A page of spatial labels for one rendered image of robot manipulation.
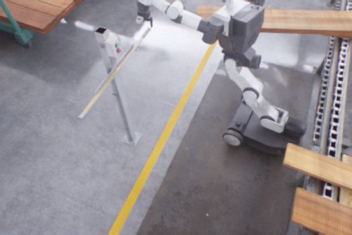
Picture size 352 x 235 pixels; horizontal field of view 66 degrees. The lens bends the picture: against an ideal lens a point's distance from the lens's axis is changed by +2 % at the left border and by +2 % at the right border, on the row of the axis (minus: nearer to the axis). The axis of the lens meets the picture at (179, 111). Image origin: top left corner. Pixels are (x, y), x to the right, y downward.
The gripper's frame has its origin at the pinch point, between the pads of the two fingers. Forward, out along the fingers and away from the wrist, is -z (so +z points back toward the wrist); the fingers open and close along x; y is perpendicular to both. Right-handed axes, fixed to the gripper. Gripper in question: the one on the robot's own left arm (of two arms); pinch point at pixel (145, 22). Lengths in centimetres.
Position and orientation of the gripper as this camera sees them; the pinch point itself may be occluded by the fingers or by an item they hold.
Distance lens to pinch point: 210.7
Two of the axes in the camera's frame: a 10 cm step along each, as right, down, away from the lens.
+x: -9.2, -3.2, 2.2
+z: 0.1, -5.8, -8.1
